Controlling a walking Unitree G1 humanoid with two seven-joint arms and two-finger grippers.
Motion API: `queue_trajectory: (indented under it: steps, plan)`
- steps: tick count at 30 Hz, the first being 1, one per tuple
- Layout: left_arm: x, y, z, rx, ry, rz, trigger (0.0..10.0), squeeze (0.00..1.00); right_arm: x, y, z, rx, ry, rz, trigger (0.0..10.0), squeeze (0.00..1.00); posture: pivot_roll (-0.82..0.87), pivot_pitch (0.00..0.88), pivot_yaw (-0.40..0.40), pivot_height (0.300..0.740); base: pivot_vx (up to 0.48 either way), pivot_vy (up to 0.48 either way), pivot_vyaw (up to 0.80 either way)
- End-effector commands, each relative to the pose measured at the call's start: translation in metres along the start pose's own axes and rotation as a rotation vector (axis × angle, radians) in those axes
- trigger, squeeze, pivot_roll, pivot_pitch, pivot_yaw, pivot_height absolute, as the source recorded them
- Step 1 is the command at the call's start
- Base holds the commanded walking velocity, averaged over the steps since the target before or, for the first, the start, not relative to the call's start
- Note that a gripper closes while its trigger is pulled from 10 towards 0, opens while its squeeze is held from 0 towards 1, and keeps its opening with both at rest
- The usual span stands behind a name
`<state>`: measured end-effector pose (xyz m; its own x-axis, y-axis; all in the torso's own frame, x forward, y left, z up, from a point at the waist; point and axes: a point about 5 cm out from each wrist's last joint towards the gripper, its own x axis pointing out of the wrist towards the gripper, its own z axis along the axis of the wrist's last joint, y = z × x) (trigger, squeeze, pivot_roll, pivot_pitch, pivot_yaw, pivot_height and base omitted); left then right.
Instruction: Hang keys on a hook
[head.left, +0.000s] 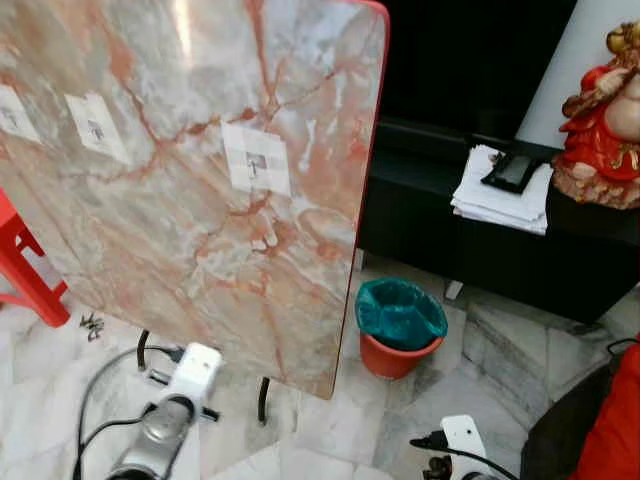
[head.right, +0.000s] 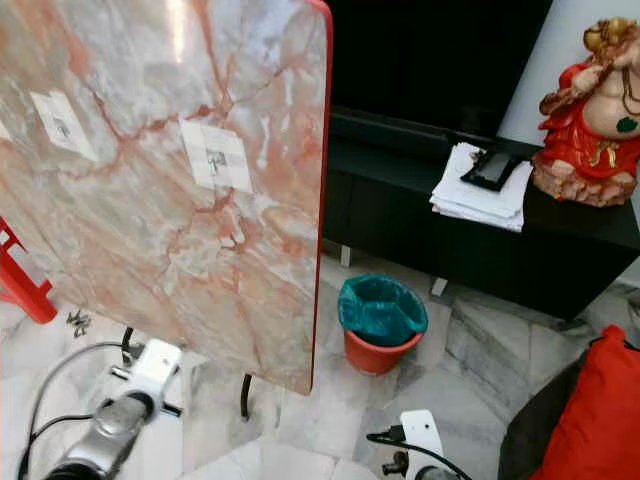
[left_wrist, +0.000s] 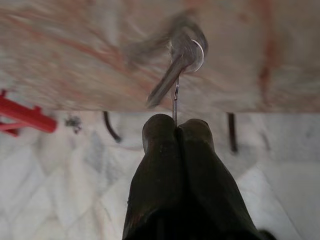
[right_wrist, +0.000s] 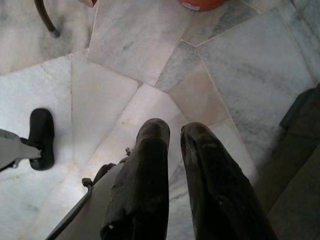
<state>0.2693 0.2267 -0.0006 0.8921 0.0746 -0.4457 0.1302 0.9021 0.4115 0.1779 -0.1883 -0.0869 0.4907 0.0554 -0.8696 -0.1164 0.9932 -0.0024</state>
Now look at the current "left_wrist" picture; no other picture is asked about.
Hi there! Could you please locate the marble board with red edge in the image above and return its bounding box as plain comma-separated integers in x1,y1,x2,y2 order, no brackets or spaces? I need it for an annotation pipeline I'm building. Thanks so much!
0,0,320,113

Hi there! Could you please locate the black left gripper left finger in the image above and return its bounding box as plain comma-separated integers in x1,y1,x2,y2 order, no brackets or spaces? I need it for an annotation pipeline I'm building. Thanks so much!
122,113,187,240

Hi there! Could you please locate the key bunch with purple tag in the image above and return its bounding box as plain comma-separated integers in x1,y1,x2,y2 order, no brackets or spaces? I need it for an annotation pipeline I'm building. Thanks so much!
64,114,83,134

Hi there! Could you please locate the red plastic stool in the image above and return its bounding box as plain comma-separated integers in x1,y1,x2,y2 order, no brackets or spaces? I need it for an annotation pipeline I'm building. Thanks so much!
0,88,58,138

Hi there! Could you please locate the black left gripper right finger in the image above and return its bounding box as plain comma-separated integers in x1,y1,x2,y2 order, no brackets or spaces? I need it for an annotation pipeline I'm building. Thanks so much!
178,119,276,240

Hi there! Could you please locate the silver key bunch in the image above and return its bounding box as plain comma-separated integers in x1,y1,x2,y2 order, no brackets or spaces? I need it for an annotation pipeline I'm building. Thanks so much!
123,13,210,126

